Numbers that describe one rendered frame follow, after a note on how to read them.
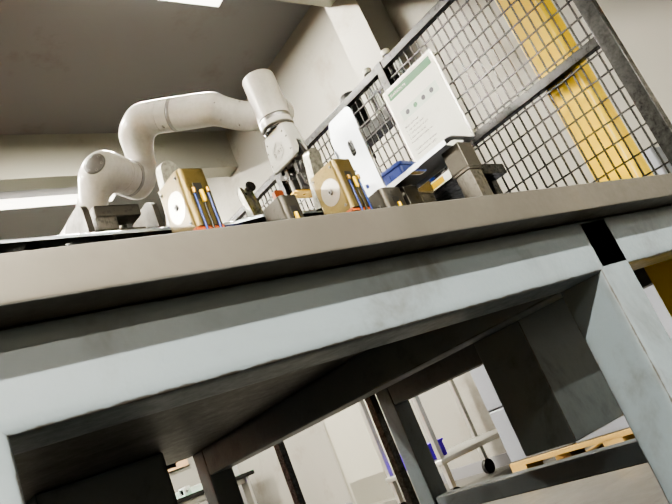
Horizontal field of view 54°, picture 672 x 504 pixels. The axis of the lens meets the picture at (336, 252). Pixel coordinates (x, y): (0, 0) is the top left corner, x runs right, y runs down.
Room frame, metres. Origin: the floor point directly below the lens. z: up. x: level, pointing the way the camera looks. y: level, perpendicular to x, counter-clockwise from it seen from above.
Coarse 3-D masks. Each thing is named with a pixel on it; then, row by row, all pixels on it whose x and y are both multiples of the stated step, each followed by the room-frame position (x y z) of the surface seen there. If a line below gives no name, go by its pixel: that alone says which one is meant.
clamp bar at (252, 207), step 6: (246, 186) 1.61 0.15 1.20; (252, 186) 1.61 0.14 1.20; (240, 192) 1.62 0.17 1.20; (246, 192) 1.63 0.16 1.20; (252, 192) 1.64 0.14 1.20; (240, 198) 1.63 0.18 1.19; (246, 198) 1.62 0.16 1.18; (252, 198) 1.64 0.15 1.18; (246, 204) 1.62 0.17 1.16; (252, 204) 1.64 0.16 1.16; (258, 204) 1.64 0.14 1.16; (246, 210) 1.63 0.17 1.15; (252, 210) 1.62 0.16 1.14; (258, 210) 1.64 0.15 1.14
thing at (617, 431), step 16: (656, 160) 2.86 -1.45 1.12; (656, 304) 2.69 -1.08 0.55; (480, 368) 3.42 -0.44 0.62; (480, 384) 3.46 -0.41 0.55; (496, 400) 3.42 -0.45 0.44; (496, 416) 3.45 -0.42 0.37; (512, 432) 3.41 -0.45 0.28; (608, 432) 3.04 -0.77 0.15; (624, 432) 2.98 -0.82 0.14; (512, 448) 3.44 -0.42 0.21; (560, 448) 3.25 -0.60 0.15; (576, 448) 3.17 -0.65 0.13; (592, 448) 3.84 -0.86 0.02; (512, 464) 3.47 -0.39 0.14; (528, 464) 3.42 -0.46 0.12
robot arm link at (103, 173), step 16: (96, 160) 1.49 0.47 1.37; (112, 160) 1.50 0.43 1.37; (128, 160) 1.57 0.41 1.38; (80, 176) 1.51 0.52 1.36; (96, 176) 1.49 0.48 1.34; (112, 176) 1.51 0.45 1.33; (128, 176) 1.56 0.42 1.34; (80, 192) 1.55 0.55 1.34; (96, 192) 1.52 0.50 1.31; (112, 192) 1.55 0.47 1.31; (128, 192) 1.61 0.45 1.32
